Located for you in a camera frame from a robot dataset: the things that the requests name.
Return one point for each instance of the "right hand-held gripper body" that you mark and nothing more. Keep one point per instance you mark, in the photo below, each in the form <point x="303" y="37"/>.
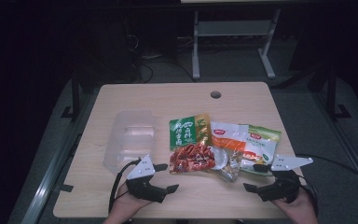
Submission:
<point x="284" y="185"/>

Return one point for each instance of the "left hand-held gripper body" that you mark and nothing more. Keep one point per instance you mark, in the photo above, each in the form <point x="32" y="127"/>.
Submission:
<point x="141" y="169"/>

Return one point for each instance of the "clear plastic container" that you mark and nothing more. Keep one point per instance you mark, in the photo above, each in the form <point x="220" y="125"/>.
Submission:
<point x="130" y="140"/>

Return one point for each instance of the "green and red seasoning packet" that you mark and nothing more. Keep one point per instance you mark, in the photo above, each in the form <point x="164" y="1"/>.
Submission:
<point x="191" y="143"/>

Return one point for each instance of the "white and orange food packet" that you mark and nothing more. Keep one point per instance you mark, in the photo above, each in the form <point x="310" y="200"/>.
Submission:
<point x="228" y="138"/>

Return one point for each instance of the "person's right hand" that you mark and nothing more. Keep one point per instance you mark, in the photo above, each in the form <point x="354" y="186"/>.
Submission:
<point x="301" y="207"/>

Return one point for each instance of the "person's left hand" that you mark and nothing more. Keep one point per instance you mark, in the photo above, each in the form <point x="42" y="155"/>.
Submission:
<point x="126" y="203"/>

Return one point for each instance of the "white and green food packet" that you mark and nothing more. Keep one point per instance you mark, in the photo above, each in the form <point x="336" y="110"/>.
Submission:
<point x="262" y="144"/>

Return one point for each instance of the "dark tape piece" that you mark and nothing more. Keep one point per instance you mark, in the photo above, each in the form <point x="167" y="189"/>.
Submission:
<point x="66" y="188"/>

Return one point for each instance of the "black metal stand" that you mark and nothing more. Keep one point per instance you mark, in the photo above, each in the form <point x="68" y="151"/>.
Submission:
<point x="75" y="93"/>
<point x="332" y="90"/>

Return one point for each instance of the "grey metal rail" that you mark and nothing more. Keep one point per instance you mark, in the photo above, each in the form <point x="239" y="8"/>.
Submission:
<point x="54" y="168"/>
<point x="345" y="140"/>

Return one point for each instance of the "white metal frame stand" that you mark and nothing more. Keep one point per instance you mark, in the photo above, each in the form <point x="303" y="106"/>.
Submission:
<point x="195" y="46"/>

